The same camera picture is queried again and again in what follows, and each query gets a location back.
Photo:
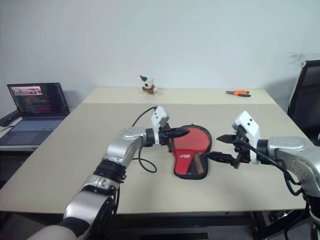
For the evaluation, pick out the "white side desk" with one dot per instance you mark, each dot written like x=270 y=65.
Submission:
x=15 y=160

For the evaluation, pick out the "black office chair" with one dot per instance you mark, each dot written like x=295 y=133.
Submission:
x=305 y=105

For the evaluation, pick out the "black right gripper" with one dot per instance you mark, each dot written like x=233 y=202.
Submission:
x=242 y=150

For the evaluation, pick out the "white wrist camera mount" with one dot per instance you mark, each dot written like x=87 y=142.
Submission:
x=251 y=127
x=158 y=116

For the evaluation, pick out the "white plush dog toy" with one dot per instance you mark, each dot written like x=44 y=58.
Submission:
x=148 y=86

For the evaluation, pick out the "open grey laptop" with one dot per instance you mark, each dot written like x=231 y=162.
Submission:
x=37 y=110

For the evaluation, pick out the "red table tennis paddle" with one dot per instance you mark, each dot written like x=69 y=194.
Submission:
x=193 y=138

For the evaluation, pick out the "black table frame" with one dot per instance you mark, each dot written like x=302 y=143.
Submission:
x=260 y=220

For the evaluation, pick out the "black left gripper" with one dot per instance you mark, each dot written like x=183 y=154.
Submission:
x=165 y=136

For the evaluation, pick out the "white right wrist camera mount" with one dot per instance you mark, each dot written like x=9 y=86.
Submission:
x=251 y=127

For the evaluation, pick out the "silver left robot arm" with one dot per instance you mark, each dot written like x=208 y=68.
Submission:
x=125 y=147

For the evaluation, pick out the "beige rounded robot cover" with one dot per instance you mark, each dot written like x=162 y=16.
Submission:
x=55 y=231

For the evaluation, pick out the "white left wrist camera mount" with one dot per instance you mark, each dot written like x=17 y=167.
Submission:
x=158 y=116

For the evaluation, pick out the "red black paddle case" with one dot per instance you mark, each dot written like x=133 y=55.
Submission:
x=183 y=160

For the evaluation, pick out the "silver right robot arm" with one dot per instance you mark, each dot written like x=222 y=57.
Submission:
x=287 y=147

